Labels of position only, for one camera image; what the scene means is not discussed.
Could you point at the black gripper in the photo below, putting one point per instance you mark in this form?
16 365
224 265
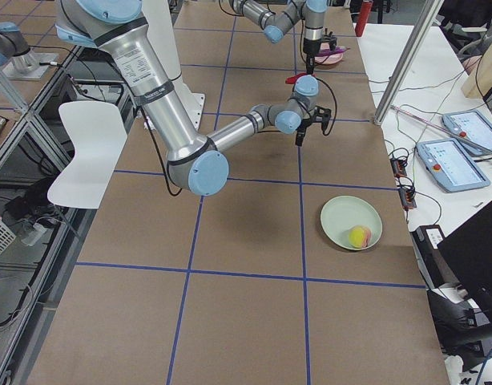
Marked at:
309 48
301 129

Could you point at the purple eggplant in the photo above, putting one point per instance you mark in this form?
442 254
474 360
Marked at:
334 51

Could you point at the red chili pepper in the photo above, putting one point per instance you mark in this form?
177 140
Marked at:
293 79

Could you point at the yellow pink peach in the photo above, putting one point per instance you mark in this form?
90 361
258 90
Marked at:
359 236

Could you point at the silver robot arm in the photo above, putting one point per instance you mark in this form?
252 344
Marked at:
276 26
194 161

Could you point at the pink plate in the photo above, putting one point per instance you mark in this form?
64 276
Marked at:
329 60

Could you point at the red cylinder bottle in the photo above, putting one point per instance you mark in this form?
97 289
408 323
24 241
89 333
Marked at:
363 17

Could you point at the light green plate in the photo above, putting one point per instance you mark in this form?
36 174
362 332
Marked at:
341 213

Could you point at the grey orange USB hub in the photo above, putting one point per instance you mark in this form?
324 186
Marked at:
398 166

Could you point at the reacher grabber stick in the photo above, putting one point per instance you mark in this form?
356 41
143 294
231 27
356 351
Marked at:
461 138

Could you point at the near teach pendant tablet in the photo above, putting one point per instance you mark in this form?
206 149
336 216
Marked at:
451 166

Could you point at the teach pendant tablet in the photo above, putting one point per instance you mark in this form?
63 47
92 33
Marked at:
451 166
472 125

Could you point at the far teach pendant tablet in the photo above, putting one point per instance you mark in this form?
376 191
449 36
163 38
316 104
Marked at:
472 125

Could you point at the white plastic chair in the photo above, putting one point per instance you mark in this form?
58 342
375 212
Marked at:
98 135

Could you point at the black laptop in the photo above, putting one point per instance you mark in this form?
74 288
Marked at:
468 253

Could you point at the aluminium frame post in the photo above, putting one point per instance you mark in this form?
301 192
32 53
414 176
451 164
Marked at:
411 48

